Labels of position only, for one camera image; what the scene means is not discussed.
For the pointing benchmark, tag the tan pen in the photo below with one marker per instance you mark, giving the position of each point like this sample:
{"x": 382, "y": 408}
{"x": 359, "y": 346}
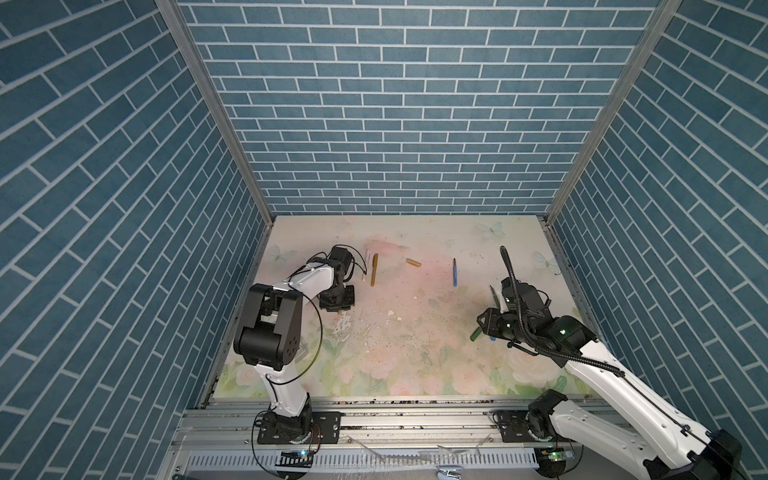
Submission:
{"x": 374, "y": 267}

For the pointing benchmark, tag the green pen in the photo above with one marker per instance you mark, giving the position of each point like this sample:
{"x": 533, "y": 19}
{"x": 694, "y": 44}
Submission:
{"x": 495, "y": 298}

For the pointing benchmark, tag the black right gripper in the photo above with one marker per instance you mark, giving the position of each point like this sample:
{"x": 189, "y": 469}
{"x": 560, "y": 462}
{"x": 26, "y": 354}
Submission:
{"x": 488, "y": 323}

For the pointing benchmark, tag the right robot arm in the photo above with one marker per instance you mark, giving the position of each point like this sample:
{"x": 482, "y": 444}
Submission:
{"x": 662, "y": 442}

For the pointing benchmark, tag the white pink pen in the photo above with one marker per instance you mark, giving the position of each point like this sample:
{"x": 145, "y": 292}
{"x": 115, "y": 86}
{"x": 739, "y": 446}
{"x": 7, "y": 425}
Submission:
{"x": 367, "y": 264}

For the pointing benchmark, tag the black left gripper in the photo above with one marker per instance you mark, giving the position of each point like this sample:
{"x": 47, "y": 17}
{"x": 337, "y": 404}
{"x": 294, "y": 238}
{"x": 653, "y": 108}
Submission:
{"x": 347, "y": 303}

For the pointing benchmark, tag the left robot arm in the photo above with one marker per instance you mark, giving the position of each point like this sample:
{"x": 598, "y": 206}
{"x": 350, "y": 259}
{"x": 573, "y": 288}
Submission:
{"x": 268, "y": 337}

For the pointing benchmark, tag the green pen cap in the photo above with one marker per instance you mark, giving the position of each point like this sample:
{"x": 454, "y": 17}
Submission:
{"x": 476, "y": 334}

